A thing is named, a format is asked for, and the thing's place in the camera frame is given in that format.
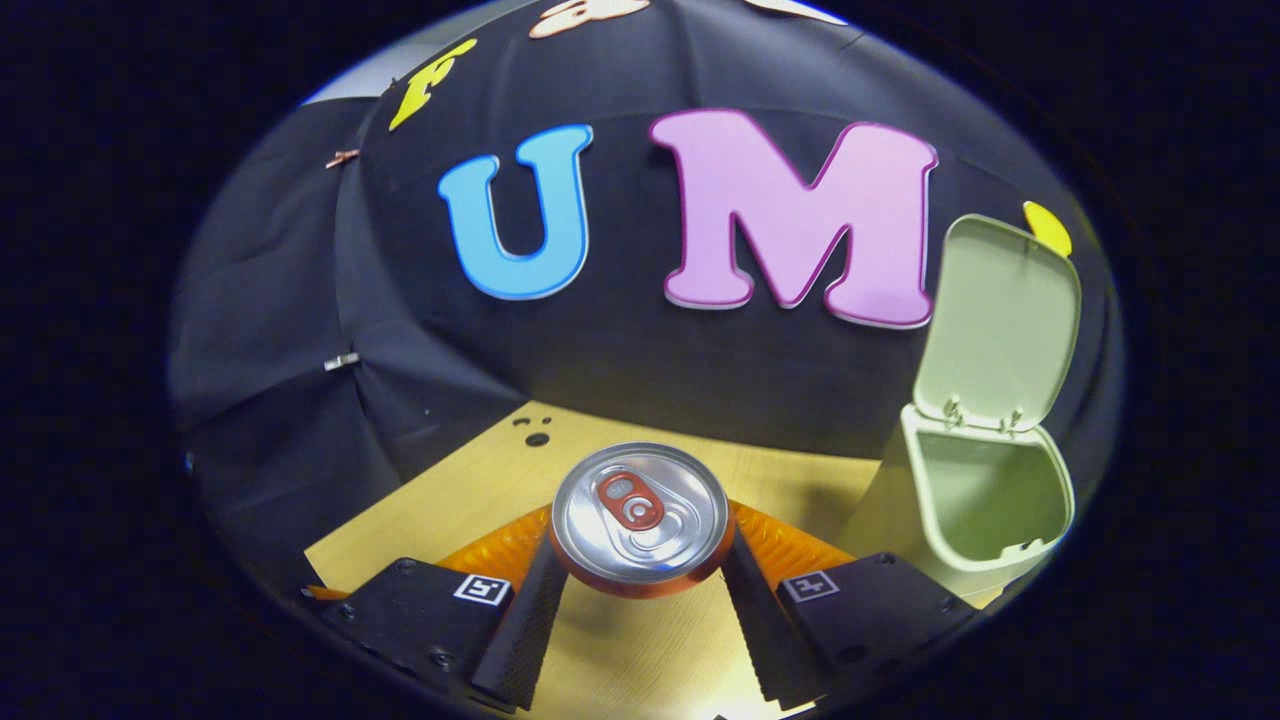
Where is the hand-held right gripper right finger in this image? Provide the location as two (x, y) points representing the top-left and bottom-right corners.
(720, 500), (979, 706)

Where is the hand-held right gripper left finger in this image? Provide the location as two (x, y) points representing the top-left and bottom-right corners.
(318, 505), (571, 713)

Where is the orange pop can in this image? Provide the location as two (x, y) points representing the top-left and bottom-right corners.
(549, 441), (739, 600)

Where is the green desktop garbage bin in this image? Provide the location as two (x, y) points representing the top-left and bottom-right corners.
(838, 213), (1084, 601)

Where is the wooden desktop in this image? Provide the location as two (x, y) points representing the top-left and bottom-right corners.
(303, 401), (1006, 720)

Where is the black backdrop cloth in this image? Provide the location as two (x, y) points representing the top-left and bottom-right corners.
(168, 0), (1126, 601)

